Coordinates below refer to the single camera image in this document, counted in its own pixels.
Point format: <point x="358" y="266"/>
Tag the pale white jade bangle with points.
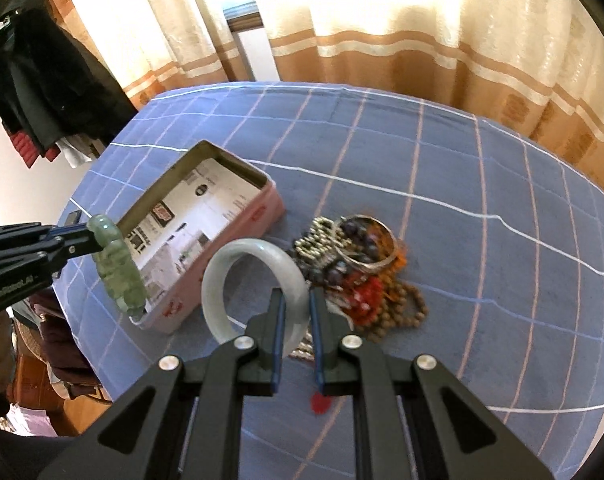
<point x="287" y="274"/>

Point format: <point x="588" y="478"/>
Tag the red cord charm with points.
<point x="330" y="322"/>

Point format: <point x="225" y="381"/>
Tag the cream and brown curtain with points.
<point x="535" y="66"/>

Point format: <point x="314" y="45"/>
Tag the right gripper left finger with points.
<point x="182" y="419"/>

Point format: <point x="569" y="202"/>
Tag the brown wooden bead mala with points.
<point x="384" y="302"/>

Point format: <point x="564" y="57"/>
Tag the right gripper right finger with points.
<point x="413" y="419"/>

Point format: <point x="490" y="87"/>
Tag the blue checked bed sheet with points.
<point x="505" y="241"/>

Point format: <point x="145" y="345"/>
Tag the dark hanging clothes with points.
<point x="56" y="97"/>

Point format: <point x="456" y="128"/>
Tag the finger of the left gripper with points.
<point x="56" y="251"/>
<point x="32" y="232"/>

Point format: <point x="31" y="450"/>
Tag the pink metal tin box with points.
<point x="208" y="198"/>

